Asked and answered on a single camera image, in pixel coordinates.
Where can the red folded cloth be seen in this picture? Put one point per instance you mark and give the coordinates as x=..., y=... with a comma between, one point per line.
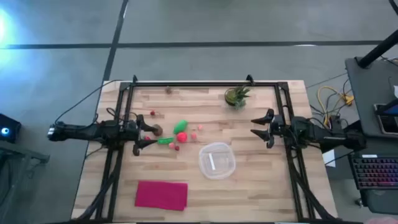
x=161, y=195

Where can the dark tablet screen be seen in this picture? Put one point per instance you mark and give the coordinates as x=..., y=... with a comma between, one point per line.
x=390, y=123

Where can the small red stemmed radish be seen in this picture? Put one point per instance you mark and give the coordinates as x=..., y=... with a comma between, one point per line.
x=152, y=113

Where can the small potted succulent plant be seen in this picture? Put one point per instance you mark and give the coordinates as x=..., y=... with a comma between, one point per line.
x=236, y=97

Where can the brown toy potato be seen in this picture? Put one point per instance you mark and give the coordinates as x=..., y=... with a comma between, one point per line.
x=158, y=130

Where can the black metal table frame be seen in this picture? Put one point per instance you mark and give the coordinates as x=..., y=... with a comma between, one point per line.
x=202, y=84

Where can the white paper sheet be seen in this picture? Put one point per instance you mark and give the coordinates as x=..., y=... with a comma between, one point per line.
x=329, y=158

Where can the grey side desk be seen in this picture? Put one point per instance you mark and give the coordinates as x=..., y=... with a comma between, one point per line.
x=363, y=93

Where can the small green toy pod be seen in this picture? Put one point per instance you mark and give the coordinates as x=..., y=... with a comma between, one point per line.
x=165, y=140

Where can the clear plastic tupperware container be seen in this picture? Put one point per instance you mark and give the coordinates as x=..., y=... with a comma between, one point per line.
x=205, y=168

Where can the red toy tomato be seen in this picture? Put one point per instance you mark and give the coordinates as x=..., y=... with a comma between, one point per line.
x=182, y=137

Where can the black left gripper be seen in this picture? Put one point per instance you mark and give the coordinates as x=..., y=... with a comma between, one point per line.
x=130, y=130

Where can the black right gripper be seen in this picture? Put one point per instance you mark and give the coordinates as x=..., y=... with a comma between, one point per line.
x=281, y=128

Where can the black box with blue light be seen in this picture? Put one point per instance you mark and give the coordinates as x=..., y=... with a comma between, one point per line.
x=12, y=124

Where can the small brown toy nut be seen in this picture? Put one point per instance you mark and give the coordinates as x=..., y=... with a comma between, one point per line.
x=168, y=90

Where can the large green toy cucumber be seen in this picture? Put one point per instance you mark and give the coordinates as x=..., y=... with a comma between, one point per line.
x=180, y=126

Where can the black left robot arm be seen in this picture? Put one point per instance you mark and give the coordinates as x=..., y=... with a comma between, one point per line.
x=81, y=132

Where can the black backlit keyboard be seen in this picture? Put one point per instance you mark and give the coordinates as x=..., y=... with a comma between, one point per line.
x=376, y=171

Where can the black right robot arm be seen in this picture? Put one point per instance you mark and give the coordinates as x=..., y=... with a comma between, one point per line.
x=326, y=137

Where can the black pole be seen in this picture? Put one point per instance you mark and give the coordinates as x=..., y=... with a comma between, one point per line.
x=377, y=49

